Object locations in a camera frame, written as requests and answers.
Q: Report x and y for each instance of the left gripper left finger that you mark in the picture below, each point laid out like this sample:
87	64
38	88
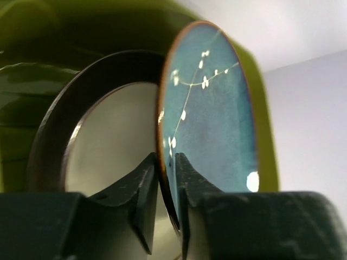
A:
126	212

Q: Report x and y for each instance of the brown rimmed cream plate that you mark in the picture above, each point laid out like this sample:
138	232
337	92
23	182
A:
99	128

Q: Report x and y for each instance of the green plastic bin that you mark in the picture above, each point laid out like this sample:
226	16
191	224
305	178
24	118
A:
45	43

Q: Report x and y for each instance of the teal round floral plate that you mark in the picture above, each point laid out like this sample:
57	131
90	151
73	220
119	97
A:
205	112

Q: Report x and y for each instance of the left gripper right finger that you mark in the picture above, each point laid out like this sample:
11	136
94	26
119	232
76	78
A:
191	188

